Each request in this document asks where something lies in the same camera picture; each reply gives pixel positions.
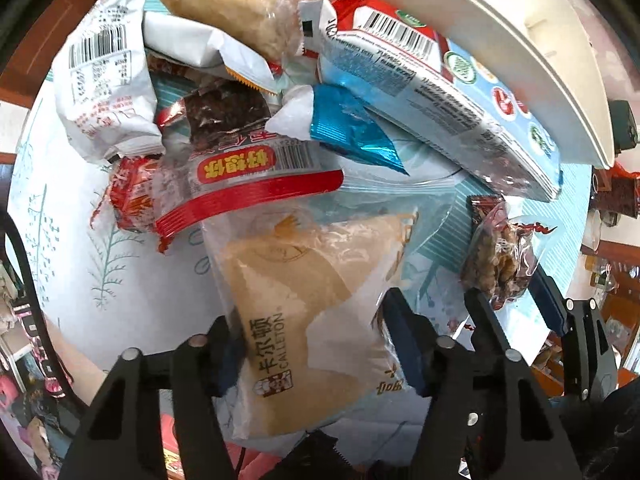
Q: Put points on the Calleton bread clear packet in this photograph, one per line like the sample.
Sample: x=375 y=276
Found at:
x=306 y=297

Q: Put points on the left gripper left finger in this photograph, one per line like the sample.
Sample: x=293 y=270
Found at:
x=209 y=362

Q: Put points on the white plastic storage bin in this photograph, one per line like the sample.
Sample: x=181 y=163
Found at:
x=539 y=49

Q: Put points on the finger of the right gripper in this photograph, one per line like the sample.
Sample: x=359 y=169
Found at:
x=488 y=336
x=561 y=315

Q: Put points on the red clear zip bag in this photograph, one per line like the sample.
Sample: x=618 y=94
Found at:
x=167 y=195

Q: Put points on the blue foil snack packet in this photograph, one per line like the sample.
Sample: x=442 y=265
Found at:
x=333 y=117

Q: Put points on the blue white cookie box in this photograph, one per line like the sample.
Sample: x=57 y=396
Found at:
x=422 y=82

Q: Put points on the nut snack clear packet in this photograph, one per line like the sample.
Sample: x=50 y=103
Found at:
x=505 y=251

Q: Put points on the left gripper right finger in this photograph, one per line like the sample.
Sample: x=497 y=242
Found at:
x=422 y=353

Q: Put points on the white barcode snack bag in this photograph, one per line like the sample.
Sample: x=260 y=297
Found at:
x=103 y=89

